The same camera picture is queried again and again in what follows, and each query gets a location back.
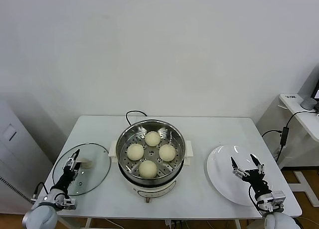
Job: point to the stainless steel steamer basket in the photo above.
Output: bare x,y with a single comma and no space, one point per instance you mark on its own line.
124,164

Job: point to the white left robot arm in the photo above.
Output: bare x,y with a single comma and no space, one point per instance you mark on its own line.
40,216

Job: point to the black monitor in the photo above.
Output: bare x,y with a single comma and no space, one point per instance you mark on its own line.
316,90

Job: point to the white cabinet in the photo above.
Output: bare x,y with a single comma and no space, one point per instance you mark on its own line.
15,151

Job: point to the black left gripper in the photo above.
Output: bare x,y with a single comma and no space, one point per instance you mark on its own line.
65,177

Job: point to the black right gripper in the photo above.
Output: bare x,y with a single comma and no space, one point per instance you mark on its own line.
258,182

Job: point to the grey monitor base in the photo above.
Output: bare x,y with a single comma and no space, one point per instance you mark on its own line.
307,103

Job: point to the round glass pot lid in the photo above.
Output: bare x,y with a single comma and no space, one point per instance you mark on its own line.
94,151

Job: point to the white round plate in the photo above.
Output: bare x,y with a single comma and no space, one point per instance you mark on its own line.
221,169

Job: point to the white steamed baozi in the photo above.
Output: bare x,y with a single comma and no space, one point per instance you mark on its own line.
152,138
147,169
167,153
135,152

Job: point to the white table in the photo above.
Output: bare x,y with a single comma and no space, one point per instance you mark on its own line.
211,129

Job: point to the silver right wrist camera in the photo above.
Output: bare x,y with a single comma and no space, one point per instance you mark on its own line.
276,199

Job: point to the cream electric pot base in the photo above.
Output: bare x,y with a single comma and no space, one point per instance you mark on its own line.
154,191

